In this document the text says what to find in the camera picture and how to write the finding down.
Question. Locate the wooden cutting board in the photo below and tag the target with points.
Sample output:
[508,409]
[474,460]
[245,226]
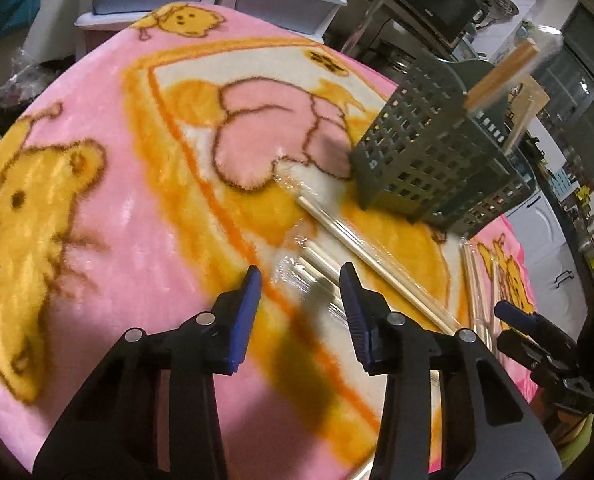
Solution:
[537,91]

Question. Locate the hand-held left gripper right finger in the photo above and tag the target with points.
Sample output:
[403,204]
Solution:
[353,310]

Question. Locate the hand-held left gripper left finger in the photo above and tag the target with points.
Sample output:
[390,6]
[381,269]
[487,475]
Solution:
[244,310]

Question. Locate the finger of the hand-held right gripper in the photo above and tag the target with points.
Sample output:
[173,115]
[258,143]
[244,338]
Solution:
[517,317]
[527,352]

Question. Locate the dark grey utensil basket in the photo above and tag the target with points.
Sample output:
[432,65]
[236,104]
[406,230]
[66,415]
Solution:
[417,150]

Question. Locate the metal kitchen shelf rack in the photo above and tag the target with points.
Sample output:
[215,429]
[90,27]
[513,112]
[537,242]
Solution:
[377,35]

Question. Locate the pink bear printed blanket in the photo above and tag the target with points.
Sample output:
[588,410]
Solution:
[142,240]

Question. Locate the wooden chopsticks pair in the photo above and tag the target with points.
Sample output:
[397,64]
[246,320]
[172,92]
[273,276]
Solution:
[319,270]
[479,290]
[502,72]
[521,122]
[372,260]

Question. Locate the dark plastic bag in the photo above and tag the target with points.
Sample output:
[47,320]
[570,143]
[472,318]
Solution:
[29,95]

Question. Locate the window with dark frame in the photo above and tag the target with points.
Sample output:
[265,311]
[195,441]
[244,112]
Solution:
[587,75]

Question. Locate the blender with dark lid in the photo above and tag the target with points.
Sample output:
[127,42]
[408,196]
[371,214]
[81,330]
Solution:
[481,10]

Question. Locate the steel hanging strainer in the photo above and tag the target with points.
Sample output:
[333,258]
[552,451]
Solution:
[504,6]

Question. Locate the white kitchen cabinet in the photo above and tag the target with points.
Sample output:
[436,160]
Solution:
[542,240]

